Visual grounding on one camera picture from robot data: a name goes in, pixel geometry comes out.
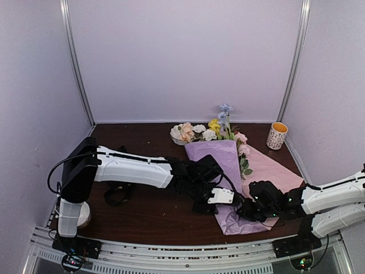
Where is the round white bowl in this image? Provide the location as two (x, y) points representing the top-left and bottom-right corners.
(77, 202), (91, 229)

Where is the front aluminium rail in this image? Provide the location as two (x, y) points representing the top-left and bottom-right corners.
(22, 225), (353, 274)

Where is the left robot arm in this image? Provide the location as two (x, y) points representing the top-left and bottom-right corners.
(54, 137), (232, 253)

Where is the scalloped white bowl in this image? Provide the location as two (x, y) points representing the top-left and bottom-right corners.
(170, 124), (186, 146)

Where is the patterned mug orange inside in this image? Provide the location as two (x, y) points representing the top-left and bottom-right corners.
(266, 122), (288, 150)

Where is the black printed ribbon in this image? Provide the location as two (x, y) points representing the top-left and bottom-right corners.
(104, 181), (134, 207)

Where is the pink wrapping paper sheet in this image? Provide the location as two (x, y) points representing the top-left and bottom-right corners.
(184, 140), (303, 235)

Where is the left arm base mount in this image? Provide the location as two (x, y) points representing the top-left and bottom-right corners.
(52, 237), (102, 259)

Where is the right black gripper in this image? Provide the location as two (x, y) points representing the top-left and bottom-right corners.
(237, 198), (279, 223)

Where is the blue flower stem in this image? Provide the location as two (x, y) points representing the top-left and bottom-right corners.
(217, 103), (234, 140)

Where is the peach flower stem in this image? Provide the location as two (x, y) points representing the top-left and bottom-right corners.
(178, 122), (194, 143)

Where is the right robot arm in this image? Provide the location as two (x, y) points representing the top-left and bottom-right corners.
(237, 170), (364, 252)

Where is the aluminium frame post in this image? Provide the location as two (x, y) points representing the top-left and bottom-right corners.
(277, 0), (311, 122)
(59, 0), (96, 127)

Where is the right aluminium frame post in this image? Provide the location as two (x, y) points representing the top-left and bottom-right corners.
(277, 0), (311, 122)

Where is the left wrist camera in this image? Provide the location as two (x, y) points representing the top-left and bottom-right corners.
(207, 188), (241, 205)

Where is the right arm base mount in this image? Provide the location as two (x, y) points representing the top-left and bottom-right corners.
(272, 234), (322, 258)

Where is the left aluminium frame post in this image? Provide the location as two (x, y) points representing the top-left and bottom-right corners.
(59, 0), (96, 127)

